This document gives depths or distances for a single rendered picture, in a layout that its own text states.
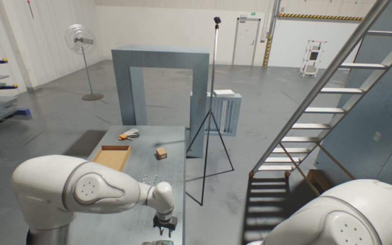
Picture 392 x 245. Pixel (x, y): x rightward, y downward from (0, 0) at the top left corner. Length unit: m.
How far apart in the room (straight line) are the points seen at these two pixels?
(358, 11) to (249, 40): 4.98
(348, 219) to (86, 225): 1.51
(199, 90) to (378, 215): 2.29
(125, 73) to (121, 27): 8.29
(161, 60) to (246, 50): 8.31
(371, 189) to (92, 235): 1.46
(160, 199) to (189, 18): 9.62
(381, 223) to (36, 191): 0.72
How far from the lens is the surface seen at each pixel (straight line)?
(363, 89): 2.00
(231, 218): 2.40
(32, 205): 0.65
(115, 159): 2.11
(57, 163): 0.62
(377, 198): 0.52
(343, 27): 12.47
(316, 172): 3.12
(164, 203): 1.06
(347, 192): 0.50
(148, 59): 2.56
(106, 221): 1.62
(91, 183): 0.51
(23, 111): 5.47
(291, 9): 11.02
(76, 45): 5.50
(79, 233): 1.63
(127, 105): 2.82
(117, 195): 0.53
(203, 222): 2.33
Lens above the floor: 1.90
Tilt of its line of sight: 27 degrees down
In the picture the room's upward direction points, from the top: 2 degrees clockwise
